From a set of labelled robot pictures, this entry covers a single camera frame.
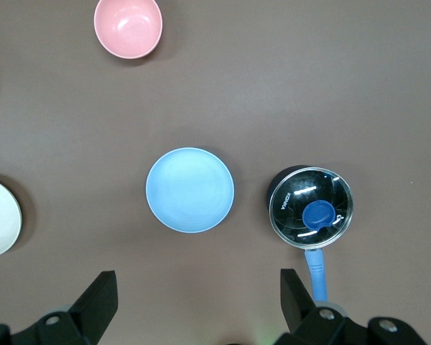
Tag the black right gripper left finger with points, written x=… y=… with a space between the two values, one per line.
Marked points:
x=90 y=305

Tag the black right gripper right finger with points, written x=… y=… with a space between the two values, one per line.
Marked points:
x=298 y=305

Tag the light blue shallow bowl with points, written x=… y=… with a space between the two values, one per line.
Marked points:
x=189 y=190

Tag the glass lid with blue knob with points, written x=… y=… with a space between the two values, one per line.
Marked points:
x=310 y=208

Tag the pink bowl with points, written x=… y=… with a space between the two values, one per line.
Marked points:
x=128 y=27

